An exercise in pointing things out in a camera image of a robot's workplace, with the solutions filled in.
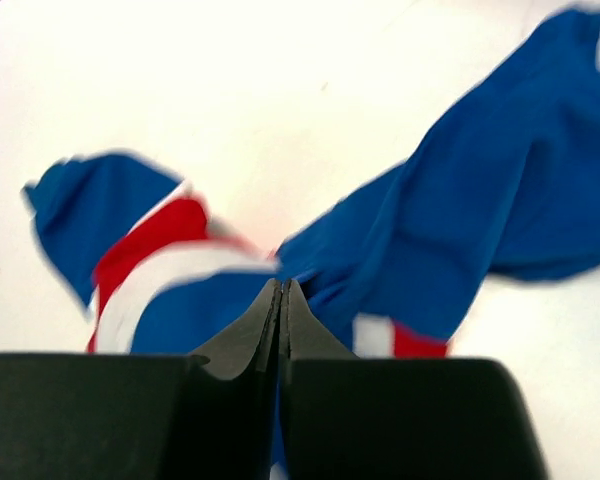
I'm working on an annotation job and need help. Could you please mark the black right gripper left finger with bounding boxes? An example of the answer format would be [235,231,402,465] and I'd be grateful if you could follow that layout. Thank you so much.
[0,280,281,479]

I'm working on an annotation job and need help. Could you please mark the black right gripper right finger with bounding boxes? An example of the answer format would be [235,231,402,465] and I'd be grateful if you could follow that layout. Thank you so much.
[279,280,548,480]

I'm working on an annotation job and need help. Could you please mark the blue white red jacket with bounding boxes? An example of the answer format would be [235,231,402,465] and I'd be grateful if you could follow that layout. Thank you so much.
[22,4,600,474]

